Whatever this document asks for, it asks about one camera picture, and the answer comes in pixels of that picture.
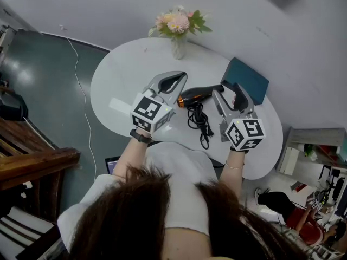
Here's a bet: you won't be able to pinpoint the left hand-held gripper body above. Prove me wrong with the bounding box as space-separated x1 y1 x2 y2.
130 86 176 134

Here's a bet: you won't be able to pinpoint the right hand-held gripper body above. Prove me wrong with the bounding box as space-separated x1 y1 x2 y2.
219 110 267 152

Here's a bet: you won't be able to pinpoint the black orange hair dryer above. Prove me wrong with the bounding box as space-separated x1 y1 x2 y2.
176 83 226 150

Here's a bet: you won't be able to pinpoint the white curved table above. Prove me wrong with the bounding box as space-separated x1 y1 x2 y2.
89 37 284 181

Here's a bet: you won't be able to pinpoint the person's right forearm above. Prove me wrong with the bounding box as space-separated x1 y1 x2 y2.
219 147 246 198

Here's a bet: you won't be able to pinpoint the person's left forearm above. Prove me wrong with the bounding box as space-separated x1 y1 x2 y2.
112 135 150 183

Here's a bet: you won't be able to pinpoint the black wristband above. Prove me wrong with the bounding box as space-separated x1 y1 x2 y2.
129 128 153 144

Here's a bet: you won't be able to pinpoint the white paper slip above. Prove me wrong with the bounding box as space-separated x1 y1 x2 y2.
108 97 134 116

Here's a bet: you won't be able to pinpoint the white ribbed vase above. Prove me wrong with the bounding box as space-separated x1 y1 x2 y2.
170 33 189 60

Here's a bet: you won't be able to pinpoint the person's black skirt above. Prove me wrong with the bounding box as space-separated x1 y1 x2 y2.
149 141 226 169

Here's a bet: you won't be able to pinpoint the white box in cabinet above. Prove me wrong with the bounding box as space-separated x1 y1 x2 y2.
279 146 300 176

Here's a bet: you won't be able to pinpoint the pink flower bouquet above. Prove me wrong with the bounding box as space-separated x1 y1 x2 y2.
147 5 213 40

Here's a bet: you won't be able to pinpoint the laptop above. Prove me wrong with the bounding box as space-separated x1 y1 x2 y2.
105 155 121 176

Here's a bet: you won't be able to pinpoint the dark green bottle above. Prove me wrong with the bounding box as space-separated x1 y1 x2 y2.
303 143 318 161

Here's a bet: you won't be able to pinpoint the person's white shirt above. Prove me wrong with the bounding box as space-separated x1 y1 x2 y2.
57 142 219 252

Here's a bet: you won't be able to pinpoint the brown wooden stair railing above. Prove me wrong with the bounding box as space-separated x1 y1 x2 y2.
0 117 82 217

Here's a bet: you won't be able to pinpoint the black office chair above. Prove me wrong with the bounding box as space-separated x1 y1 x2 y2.
0 92 29 122

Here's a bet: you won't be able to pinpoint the white striped steps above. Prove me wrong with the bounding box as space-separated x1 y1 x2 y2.
0 205 58 260

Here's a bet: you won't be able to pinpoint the thin bracelet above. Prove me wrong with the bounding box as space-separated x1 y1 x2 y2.
224 160 243 171

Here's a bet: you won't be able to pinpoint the white floor cable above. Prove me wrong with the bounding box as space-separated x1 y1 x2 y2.
66 36 98 173

